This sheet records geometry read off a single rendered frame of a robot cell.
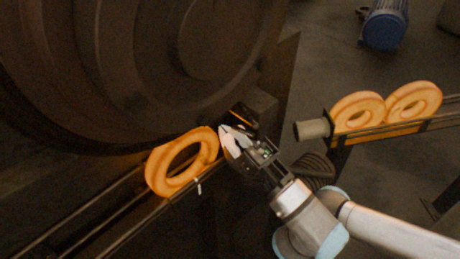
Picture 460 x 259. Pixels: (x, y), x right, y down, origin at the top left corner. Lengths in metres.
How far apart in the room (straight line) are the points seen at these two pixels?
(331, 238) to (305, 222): 0.06
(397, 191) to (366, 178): 0.15
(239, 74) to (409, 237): 0.51
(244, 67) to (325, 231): 0.38
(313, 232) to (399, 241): 0.20
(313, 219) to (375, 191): 1.04
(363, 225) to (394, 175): 1.02
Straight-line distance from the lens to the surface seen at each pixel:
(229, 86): 0.44
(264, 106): 0.73
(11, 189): 0.60
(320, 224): 0.66
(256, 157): 0.65
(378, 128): 0.93
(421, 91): 0.93
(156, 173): 0.62
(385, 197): 1.68
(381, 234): 0.77
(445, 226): 1.23
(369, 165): 1.77
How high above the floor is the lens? 1.29
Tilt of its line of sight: 47 degrees down
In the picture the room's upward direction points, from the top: straight up
